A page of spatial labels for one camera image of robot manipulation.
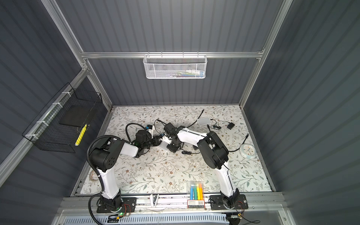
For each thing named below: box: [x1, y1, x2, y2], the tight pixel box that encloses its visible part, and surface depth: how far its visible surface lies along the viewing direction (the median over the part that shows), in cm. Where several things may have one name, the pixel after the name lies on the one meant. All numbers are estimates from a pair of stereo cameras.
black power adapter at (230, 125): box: [226, 122, 235, 130], surface depth 108 cm
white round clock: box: [239, 143, 257, 160], surface depth 93 cm
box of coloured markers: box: [187, 180, 205, 209], surface depth 77 cm
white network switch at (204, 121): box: [196, 116, 212, 127], surface depth 111 cm
